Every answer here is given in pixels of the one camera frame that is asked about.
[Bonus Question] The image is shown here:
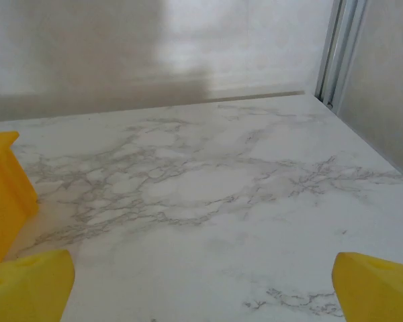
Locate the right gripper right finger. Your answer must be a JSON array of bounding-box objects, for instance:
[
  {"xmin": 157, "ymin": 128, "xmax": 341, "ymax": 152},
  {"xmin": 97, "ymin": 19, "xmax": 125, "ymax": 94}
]
[{"xmin": 332, "ymin": 251, "xmax": 403, "ymax": 322}]

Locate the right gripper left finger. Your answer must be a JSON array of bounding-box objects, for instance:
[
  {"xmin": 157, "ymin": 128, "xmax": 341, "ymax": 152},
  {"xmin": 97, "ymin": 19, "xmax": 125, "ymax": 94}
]
[{"xmin": 0, "ymin": 249, "xmax": 77, "ymax": 322}]

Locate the yellow plastic bin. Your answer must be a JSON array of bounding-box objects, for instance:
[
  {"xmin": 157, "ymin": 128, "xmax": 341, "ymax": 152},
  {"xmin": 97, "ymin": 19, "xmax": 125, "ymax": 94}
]
[{"xmin": 0, "ymin": 131, "xmax": 40, "ymax": 266}]

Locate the aluminium frame post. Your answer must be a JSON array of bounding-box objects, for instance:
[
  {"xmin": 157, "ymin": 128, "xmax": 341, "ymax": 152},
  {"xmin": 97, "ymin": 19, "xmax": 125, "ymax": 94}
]
[{"xmin": 314, "ymin": 0, "xmax": 369, "ymax": 112}]

